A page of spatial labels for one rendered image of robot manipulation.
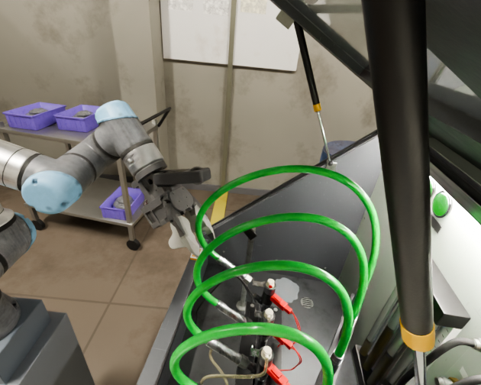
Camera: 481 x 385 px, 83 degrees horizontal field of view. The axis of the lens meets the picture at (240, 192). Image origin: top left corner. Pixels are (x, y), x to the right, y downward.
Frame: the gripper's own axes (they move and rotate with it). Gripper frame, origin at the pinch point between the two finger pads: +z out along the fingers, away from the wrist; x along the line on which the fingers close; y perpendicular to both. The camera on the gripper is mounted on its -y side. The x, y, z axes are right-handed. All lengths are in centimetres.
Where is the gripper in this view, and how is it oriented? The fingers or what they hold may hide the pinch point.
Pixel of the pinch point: (206, 243)
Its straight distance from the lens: 60.0
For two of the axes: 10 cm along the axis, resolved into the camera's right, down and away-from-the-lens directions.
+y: -7.9, 4.6, 4.1
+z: 5.3, 8.5, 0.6
